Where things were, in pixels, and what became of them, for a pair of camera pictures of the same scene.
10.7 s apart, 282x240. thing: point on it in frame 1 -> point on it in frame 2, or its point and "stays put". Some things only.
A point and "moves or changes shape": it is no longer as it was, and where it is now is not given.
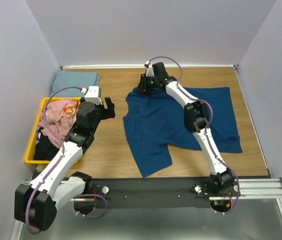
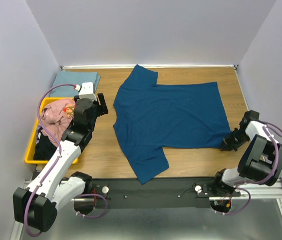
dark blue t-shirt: (155, 124) moves or changes shape
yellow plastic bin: (30, 158) stays put
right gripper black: (142, 87) -> (230, 145)
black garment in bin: (44, 150) stays put
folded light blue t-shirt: (83, 80) stays put
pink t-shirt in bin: (61, 115) stays put
